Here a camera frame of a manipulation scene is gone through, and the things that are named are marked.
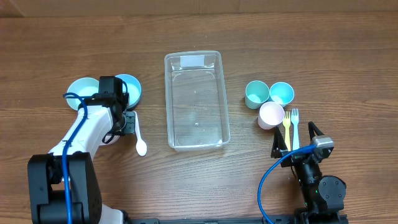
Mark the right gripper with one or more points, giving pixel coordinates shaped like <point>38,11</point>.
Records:
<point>278,147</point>

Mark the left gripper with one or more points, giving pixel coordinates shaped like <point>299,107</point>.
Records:
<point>129,127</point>

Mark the white pink bowl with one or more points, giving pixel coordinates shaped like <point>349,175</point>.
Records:
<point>113,140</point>

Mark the white plastic spoon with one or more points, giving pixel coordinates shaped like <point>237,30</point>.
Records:
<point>141,146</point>

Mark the teal bowl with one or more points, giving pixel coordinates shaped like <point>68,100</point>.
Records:
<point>133,87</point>

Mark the light blue bowl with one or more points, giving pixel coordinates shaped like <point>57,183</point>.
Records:
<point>82,87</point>

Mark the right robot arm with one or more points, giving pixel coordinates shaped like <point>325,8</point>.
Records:
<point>323,194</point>

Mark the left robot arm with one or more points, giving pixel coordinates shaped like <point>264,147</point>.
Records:
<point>63,187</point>

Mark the clear plastic container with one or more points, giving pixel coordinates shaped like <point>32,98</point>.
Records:
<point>196,101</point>

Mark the light blue right fork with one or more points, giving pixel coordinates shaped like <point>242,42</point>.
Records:
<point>295,122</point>

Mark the yellow fork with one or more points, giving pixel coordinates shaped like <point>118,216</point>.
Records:
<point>286,123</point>

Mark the pink cup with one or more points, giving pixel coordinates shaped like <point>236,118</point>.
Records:
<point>270,115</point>

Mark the blue cup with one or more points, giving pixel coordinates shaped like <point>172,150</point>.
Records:
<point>282,93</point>

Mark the green cup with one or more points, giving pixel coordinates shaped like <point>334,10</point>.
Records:
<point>256,94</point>

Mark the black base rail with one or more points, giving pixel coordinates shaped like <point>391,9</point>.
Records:
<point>211,221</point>

